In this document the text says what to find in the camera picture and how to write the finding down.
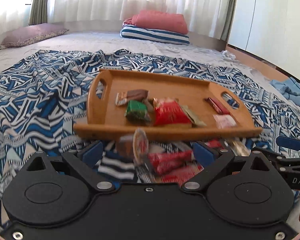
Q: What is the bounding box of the blue patterned blanket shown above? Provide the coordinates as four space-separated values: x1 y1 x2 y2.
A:
0 49 300 231

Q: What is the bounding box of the pink red pillow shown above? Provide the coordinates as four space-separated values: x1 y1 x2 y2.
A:
123 10 189 35

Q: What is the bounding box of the brown almond chocolate packet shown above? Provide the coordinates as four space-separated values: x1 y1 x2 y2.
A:
115 89 148 106

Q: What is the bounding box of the white wardrobe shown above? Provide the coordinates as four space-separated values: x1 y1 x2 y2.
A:
228 0 300 80

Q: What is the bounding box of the green drape curtain left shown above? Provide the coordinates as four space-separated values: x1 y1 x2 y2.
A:
29 0 48 25

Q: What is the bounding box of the green drape curtain right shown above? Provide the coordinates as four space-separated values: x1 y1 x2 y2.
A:
221 0 236 42

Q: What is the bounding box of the blue white striped cushion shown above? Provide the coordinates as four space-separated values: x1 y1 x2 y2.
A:
120 24 190 44

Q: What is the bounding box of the green snack packet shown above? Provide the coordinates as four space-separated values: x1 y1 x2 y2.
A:
125 100 151 122

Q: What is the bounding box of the red Marth snack bag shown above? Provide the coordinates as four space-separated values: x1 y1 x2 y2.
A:
153 98 192 128

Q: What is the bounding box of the light blue cloth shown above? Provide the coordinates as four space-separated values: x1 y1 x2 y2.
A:
270 77 300 107

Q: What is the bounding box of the small red snack packet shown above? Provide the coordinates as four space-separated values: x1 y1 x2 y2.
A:
205 97 230 115

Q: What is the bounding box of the crumpled white tissue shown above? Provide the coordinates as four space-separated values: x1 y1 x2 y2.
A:
222 50 236 61

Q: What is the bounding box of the green drape curtain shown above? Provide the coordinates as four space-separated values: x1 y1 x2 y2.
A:
29 0 48 25
221 0 236 42

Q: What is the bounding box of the white pink pastry packet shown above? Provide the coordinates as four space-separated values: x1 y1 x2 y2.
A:
213 114 237 129

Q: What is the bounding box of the wooden serving tray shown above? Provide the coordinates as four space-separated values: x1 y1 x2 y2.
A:
74 69 262 142

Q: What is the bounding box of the long red snack bar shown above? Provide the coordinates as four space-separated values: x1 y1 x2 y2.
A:
161 164 204 185

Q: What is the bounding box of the olive gold snack packet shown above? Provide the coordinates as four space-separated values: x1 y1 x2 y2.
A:
181 105 206 127

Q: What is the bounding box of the jelly cup with lid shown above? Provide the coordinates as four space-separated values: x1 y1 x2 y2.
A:
116 128 149 165

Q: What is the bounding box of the dark red long packet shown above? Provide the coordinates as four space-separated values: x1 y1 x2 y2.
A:
142 150 194 175

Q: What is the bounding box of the purple floral pillow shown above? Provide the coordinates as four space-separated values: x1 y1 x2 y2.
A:
0 23 69 49

